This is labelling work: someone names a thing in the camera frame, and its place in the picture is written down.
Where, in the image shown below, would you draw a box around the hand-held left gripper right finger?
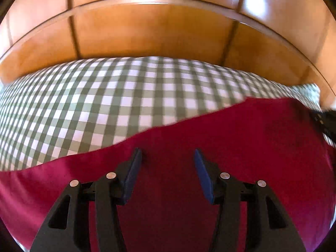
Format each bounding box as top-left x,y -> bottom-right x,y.
194,149 -> 307,252

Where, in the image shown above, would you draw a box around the green white checkered bed sheet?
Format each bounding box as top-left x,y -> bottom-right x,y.
0,56 -> 334,172

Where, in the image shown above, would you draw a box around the checkered pillow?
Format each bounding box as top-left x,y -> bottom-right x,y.
294,83 -> 323,111

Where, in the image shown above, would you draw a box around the magenta red garment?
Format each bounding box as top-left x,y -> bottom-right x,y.
0,97 -> 336,252

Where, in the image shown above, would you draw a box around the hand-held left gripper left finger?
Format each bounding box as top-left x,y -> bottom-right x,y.
30,148 -> 142,252

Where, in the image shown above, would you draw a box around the wooden panelled headboard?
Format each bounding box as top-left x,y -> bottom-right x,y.
0,0 -> 336,111

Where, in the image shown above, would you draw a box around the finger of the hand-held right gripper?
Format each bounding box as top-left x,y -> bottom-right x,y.
308,110 -> 336,147

